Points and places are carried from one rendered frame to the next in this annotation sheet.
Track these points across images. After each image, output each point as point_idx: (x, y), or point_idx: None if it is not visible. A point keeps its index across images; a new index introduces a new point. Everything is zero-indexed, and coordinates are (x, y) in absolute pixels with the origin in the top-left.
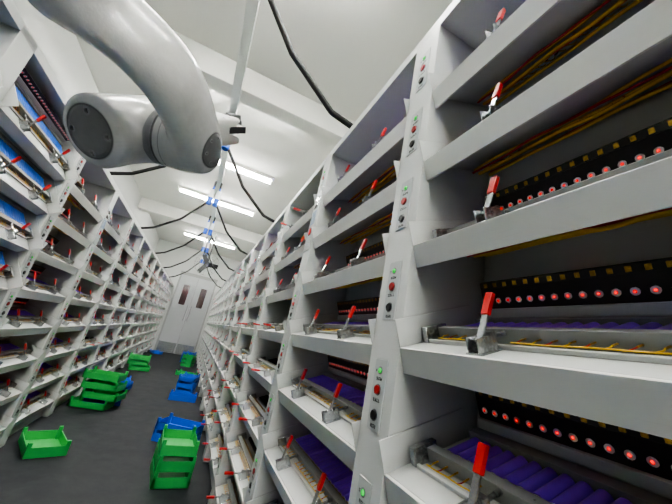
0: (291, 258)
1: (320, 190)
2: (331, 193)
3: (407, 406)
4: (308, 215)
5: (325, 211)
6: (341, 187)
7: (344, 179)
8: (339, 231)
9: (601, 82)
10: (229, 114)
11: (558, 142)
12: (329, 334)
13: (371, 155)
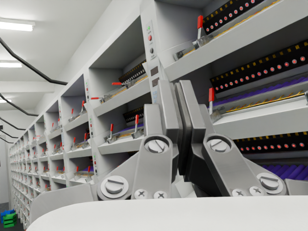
0: (129, 146)
1: (153, 57)
2: (184, 64)
3: None
4: (138, 90)
5: (173, 87)
6: (207, 57)
7: (213, 46)
8: (243, 135)
9: None
10: (175, 110)
11: None
12: None
13: (288, 7)
